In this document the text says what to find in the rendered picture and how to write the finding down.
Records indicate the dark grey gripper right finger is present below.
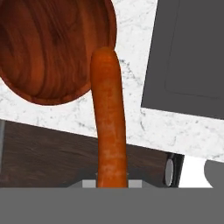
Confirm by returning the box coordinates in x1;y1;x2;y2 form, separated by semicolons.
125;171;144;189

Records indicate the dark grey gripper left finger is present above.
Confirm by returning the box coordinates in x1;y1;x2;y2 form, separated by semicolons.
67;171;99;189

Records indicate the orange carrot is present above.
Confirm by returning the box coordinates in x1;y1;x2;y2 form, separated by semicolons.
89;46;129;189

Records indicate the brown wooden bowl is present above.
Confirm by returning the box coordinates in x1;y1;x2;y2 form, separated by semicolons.
0;0;118;106

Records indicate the dark wood cupboard front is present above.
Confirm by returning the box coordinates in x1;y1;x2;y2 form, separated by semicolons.
0;119;177;189

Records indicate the black and silver cupboard handle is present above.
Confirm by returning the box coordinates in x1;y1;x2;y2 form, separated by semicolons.
162;152;186;188

